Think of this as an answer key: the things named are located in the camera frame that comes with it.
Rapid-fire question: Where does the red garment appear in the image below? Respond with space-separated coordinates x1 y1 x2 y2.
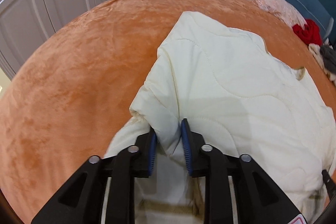
292 18 323 46

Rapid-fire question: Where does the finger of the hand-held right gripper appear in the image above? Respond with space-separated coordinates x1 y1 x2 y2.
322 169 336 199

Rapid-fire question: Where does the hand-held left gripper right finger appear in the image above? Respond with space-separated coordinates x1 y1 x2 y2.
181 118 309 224

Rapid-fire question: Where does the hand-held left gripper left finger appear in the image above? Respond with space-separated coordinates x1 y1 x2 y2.
31 126 158 224

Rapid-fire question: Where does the cream knit garment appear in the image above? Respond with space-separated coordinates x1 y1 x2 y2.
308 43 336 83

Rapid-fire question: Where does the grey knit garment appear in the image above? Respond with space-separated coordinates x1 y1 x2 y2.
319 44 336 70

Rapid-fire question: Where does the orange plush blanket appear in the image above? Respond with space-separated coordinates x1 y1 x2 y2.
0 0 336 224

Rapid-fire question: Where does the white quilted jacket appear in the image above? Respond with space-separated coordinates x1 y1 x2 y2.
101 11 336 224

